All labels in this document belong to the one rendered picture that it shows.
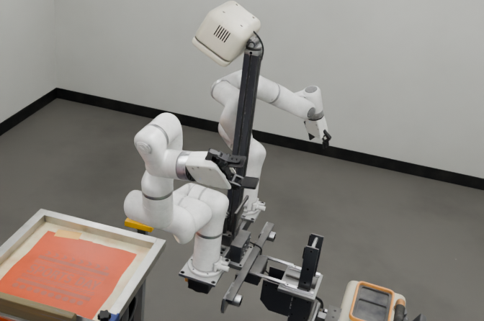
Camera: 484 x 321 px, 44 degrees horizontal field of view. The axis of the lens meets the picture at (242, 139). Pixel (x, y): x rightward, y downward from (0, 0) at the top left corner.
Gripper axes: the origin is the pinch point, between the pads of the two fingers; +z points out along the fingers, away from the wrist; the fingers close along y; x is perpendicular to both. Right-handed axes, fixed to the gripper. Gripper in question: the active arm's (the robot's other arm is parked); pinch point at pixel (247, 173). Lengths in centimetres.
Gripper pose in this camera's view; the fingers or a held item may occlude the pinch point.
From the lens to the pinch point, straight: 143.4
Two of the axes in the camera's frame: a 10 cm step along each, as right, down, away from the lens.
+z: 8.8, 0.8, -4.7
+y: -3.4, -5.9, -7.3
